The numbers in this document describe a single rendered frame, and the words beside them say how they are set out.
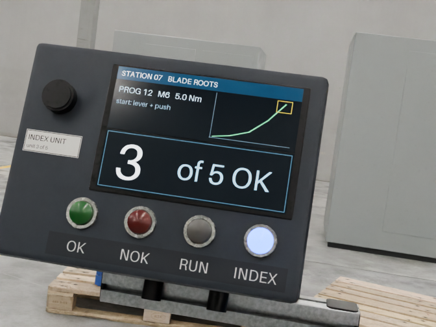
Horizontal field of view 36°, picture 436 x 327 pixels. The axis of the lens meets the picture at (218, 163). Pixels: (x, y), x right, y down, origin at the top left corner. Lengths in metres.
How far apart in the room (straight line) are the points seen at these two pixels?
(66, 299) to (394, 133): 3.76
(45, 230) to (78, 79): 0.13
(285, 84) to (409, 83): 5.91
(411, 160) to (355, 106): 0.72
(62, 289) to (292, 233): 3.22
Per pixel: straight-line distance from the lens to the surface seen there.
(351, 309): 0.62
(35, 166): 0.59
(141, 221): 0.55
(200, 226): 0.54
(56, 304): 3.75
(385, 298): 4.43
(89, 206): 0.56
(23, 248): 0.58
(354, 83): 6.43
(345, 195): 6.46
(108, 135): 0.57
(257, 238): 0.53
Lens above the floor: 1.22
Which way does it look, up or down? 5 degrees down
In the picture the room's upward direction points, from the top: 7 degrees clockwise
